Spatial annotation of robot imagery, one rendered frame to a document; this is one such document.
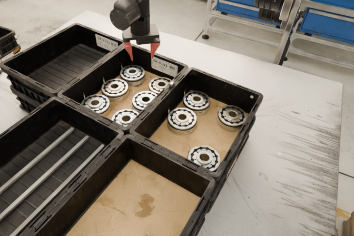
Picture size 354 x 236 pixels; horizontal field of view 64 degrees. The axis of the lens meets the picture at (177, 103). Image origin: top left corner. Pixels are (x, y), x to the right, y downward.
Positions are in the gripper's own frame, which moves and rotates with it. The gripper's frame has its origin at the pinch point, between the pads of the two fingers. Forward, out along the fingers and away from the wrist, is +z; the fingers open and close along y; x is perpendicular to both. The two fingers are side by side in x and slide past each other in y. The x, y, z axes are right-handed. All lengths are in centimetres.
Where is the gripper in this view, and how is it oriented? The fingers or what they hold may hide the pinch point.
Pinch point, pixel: (141, 56)
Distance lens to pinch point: 91.6
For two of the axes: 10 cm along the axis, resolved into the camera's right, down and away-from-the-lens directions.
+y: 9.7, -1.5, 2.1
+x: -2.5, -6.9, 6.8
